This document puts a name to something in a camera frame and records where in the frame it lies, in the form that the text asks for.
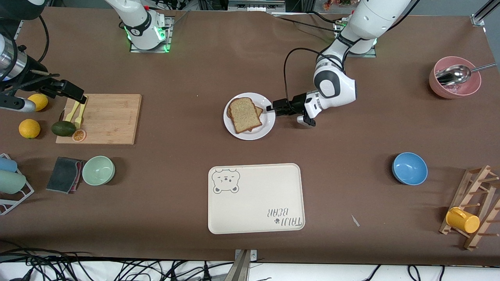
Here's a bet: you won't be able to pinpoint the white round plate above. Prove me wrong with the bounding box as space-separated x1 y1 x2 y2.
223 92 276 141

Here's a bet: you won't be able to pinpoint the plain brown bread slice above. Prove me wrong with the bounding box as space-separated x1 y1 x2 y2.
229 97 263 133

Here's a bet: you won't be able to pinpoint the yellow lemon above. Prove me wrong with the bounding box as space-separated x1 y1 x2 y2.
29 94 49 112
18 119 41 139

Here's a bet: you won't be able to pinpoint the yellow plastic knife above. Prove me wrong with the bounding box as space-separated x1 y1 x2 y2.
64 101 81 123

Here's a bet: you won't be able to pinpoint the yellow plastic fork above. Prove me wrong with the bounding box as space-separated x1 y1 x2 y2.
74 102 87 130

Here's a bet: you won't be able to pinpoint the dark green avocado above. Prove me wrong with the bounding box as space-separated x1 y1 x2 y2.
51 121 77 137

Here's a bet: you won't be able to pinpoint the bamboo cutting board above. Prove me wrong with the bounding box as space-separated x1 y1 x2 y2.
55 94 142 145

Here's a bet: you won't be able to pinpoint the grey pink folded cloth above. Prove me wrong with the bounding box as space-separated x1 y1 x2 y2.
46 157 84 194

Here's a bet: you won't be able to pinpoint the light blue cup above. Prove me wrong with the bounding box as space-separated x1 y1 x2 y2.
0 157 18 173

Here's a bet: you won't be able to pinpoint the mint green bowl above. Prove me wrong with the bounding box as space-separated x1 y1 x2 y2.
82 156 116 186

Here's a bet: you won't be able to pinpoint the beige bear print tray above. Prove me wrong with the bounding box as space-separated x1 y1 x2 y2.
207 163 305 235

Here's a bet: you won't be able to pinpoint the pale green cup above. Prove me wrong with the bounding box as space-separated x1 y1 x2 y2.
0 171 27 194

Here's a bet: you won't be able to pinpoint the colourful artificial flowers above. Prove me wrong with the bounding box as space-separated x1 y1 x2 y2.
323 0 354 10

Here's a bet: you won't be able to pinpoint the blue bowl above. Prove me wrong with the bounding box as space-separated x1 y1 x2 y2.
392 152 429 185

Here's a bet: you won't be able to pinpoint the pink bowl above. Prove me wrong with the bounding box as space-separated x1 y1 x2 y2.
429 56 482 99

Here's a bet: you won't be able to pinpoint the metal spoon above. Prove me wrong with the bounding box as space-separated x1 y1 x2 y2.
435 62 497 86

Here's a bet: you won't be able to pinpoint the translucent crystal pieces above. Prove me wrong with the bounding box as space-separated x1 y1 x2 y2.
443 84 471 95

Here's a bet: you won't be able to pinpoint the yellow mug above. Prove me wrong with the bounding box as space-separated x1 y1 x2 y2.
446 207 480 234

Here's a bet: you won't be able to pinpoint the wooden peg rack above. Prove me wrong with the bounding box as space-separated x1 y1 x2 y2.
439 165 500 251

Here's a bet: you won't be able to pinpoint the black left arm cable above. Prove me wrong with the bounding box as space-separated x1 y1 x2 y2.
283 48 344 104

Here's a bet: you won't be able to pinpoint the black table cable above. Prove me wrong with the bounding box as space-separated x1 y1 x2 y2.
271 10 344 36

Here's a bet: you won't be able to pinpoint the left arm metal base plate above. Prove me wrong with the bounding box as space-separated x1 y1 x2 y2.
333 19 378 58

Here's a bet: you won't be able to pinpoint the aluminium frame rail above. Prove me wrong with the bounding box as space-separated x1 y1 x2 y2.
228 0 287 12
471 0 500 27

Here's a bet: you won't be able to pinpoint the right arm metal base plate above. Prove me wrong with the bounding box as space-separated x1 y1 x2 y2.
130 16 173 53

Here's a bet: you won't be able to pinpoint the white wire rack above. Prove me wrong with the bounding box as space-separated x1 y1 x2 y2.
0 153 35 215

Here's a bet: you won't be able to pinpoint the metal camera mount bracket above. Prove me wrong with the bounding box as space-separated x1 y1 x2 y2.
223 249 258 281

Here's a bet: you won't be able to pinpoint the black cable bundle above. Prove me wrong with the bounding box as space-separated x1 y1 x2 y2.
0 239 235 281

